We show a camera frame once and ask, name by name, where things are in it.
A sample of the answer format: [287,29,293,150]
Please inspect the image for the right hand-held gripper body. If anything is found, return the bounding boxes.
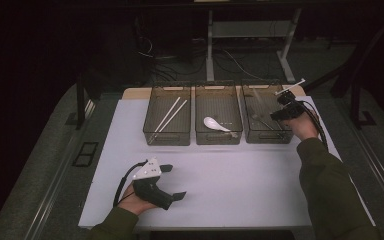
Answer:
[274,78,306,122]

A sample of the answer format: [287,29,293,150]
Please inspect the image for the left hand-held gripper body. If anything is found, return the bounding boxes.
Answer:
[132,157,174,211]

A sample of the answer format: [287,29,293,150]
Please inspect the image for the metal fork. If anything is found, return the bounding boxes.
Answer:
[251,114,275,132]

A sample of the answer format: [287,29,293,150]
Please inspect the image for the clear brown plastic bin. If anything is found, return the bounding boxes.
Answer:
[194,83,244,146]
[240,82,298,145]
[142,85,192,147]

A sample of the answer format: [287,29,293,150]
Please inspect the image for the white spoon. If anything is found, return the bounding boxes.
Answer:
[203,116,239,138]

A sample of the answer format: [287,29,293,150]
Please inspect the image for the person's right hand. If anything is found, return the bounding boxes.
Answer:
[279,111,319,141]

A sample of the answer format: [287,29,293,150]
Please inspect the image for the person's left hand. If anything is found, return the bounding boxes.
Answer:
[118,183,158,216]

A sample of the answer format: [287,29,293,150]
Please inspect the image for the white table mat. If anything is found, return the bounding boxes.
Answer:
[78,95,376,230]

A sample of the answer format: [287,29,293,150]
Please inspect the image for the dark metal stand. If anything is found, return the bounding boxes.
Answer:
[349,79,378,129]

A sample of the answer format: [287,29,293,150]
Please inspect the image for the right hand-held gripper cable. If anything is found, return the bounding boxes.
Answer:
[296,99,329,152]

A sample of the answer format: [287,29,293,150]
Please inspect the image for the hand-held gripper cable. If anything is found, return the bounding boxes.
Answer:
[113,159,148,208]
[296,99,329,152]

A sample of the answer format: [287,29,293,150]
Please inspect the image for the left hand-held gripper cable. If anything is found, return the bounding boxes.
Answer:
[113,159,148,208]

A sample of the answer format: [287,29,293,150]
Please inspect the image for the white floor cable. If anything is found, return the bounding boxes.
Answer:
[223,49,266,82]

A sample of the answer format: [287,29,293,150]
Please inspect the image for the white metal desk frame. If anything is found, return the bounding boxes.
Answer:
[205,8,303,84]

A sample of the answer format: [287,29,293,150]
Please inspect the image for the black floor cables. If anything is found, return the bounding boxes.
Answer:
[136,36,211,83]

